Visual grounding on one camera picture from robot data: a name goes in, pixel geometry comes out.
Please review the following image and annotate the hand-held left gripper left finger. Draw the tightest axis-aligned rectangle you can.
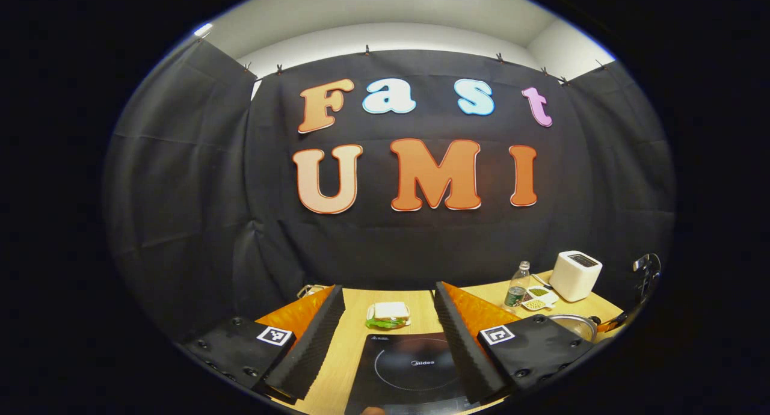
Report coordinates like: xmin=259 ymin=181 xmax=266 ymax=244
xmin=182 ymin=284 xmax=346 ymax=402

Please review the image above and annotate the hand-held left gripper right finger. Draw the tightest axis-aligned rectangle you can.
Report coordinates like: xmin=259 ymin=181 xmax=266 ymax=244
xmin=433 ymin=281 xmax=596 ymax=405

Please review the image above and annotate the stainless steel pot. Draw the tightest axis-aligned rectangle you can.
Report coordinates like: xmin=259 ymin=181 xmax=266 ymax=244
xmin=549 ymin=313 xmax=602 ymax=343

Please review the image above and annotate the black induction cooktop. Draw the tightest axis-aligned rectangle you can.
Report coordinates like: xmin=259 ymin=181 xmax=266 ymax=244
xmin=344 ymin=333 xmax=482 ymax=415

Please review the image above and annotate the white toaster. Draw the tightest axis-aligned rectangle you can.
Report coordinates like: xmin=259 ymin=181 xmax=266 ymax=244
xmin=549 ymin=250 xmax=603 ymax=303

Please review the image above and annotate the sandwich with lettuce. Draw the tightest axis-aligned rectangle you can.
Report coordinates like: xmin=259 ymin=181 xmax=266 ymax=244
xmin=367 ymin=302 xmax=411 ymax=330

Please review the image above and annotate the white divided bean dish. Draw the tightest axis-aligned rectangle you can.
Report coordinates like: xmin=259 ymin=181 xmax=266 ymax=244
xmin=521 ymin=286 xmax=559 ymax=311

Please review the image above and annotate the clear plastic water bottle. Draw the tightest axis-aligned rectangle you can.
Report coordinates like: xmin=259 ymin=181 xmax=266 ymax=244
xmin=504 ymin=260 xmax=531 ymax=310

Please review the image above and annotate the black backdrop cloth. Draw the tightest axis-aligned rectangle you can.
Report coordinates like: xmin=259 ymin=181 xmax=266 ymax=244
xmin=102 ymin=37 xmax=677 ymax=343

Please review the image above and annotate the row of black cloth clips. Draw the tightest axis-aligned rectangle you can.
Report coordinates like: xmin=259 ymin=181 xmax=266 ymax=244
xmin=244 ymin=44 xmax=608 ymax=85

